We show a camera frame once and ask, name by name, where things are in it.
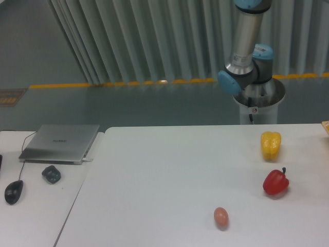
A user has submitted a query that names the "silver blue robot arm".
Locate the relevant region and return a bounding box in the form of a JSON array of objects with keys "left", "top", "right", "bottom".
[{"left": 217, "top": 1, "right": 272, "bottom": 95}]

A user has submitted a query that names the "wooden basket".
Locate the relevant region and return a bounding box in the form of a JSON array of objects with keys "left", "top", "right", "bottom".
[{"left": 321, "top": 120, "right": 329, "bottom": 134}]

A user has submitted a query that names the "yellow bell pepper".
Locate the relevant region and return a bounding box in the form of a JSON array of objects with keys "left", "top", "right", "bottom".
[{"left": 261, "top": 131, "right": 281, "bottom": 161}]

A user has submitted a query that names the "brown egg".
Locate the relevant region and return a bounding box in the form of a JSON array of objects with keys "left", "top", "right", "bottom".
[{"left": 213, "top": 207, "right": 229, "bottom": 227}]

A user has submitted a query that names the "silver closed laptop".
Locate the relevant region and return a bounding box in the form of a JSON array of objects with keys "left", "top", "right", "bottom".
[{"left": 19, "top": 125, "right": 99, "bottom": 165}]

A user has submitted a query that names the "small black plastic object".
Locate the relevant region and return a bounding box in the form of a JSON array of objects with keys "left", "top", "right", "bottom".
[{"left": 42, "top": 165, "right": 62, "bottom": 184}]

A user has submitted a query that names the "red bell pepper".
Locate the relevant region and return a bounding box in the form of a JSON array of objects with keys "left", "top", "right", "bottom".
[{"left": 263, "top": 167, "right": 289, "bottom": 196}]

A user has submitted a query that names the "black object at left edge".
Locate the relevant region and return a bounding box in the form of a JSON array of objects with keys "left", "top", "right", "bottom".
[{"left": 0, "top": 155, "right": 3, "bottom": 172}]

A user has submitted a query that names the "black computer mouse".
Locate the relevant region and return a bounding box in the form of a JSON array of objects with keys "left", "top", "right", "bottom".
[{"left": 4, "top": 180, "right": 24, "bottom": 205}]

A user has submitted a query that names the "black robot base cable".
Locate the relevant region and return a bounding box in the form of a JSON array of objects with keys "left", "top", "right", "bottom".
[{"left": 247, "top": 97, "right": 256, "bottom": 126}]

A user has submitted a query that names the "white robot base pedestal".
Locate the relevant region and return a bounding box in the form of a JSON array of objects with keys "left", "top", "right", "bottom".
[{"left": 233, "top": 78, "right": 286, "bottom": 125}]

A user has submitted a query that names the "black mouse cable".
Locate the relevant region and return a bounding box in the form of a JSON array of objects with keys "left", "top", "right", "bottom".
[{"left": 17, "top": 130, "right": 36, "bottom": 182}]

